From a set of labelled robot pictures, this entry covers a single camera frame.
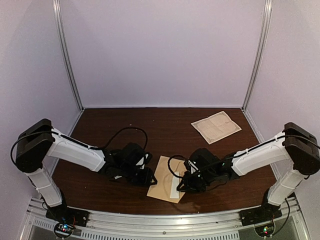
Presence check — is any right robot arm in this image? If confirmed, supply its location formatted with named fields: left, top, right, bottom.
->
left=176, top=122, right=320, bottom=221

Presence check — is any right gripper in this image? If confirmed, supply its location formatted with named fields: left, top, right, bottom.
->
left=176, top=168, right=216, bottom=194

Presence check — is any left circuit board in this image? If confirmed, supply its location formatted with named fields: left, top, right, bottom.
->
left=53, top=223, right=75, bottom=238

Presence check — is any front aluminium rail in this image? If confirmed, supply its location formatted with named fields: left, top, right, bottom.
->
left=17, top=197, right=311, bottom=240

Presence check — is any letter sheet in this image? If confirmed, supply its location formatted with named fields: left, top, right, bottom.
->
left=191, top=111, right=242, bottom=145
left=169, top=171, right=180, bottom=199

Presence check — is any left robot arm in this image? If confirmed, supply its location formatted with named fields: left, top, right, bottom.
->
left=10, top=118, right=158, bottom=222

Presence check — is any circuit board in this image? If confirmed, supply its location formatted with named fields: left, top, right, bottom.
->
left=53, top=223, right=75, bottom=238
left=254, top=223, right=275, bottom=238

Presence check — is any right aluminium frame post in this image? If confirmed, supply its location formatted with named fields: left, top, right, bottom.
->
left=241, top=0, right=273, bottom=112

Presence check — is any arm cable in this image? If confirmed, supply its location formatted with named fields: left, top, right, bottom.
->
left=167, top=154, right=188, bottom=180
left=102, top=127, right=148, bottom=153

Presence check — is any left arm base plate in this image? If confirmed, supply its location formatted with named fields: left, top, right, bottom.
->
left=45, top=205, right=89, bottom=227

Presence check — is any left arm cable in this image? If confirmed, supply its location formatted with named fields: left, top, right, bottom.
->
left=102, top=127, right=148, bottom=153

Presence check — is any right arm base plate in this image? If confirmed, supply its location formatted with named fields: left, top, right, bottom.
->
left=239, top=203, right=282, bottom=226

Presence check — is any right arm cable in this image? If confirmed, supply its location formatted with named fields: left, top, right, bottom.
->
left=167, top=154, right=188, bottom=180

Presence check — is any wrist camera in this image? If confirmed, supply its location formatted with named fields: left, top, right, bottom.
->
left=183, top=160, right=198, bottom=174
left=136, top=152, right=153, bottom=168

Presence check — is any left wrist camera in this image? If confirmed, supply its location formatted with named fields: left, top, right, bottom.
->
left=136, top=152, right=153, bottom=168

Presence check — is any left aluminium frame post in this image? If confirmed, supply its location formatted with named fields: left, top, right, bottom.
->
left=51, top=0, right=84, bottom=113

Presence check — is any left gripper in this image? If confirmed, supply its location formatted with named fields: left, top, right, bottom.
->
left=119, top=163, right=157, bottom=187

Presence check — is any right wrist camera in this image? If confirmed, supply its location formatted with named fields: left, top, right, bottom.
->
left=183, top=160, right=198, bottom=174

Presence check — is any right circuit board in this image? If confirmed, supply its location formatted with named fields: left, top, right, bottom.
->
left=254, top=223, right=275, bottom=238

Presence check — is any brown paper envelope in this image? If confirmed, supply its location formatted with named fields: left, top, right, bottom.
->
left=146, top=155, right=185, bottom=204

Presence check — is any aluminium frame post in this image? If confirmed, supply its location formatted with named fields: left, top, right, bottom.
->
left=241, top=0, right=273, bottom=112
left=51, top=0, right=84, bottom=113

